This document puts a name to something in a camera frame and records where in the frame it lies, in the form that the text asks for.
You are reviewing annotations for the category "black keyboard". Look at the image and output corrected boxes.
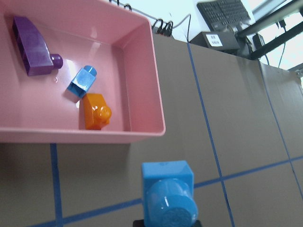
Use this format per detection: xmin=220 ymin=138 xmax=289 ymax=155
xmin=196 ymin=0 xmax=251 ymax=31

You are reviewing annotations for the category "orange block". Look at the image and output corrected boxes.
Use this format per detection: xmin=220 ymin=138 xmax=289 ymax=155
xmin=81 ymin=93 xmax=112 ymax=130

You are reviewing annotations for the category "long blue block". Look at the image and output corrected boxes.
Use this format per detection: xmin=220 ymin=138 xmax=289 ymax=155
xmin=141 ymin=160 xmax=198 ymax=227

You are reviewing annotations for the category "small blue block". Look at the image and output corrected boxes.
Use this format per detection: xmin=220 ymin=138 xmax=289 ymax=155
xmin=67 ymin=65 xmax=97 ymax=98

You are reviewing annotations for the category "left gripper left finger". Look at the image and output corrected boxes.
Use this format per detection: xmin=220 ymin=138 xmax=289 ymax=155
xmin=133 ymin=219 xmax=145 ymax=227

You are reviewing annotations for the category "black labelled box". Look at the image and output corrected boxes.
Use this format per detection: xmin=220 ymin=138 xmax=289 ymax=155
xmin=189 ymin=32 xmax=240 ymax=52

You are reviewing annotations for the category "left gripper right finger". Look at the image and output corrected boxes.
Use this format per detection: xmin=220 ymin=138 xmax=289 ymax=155
xmin=194 ymin=220 xmax=202 ymax=227

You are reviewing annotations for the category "pink plastic box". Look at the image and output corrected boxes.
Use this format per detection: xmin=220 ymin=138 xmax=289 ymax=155
xmin=0 ymin=0 xmax=166 ymax=144

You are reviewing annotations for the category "purple block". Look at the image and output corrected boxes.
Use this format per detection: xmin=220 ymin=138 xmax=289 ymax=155
xmin=12 ymin=16 xmax=63 ymax=76

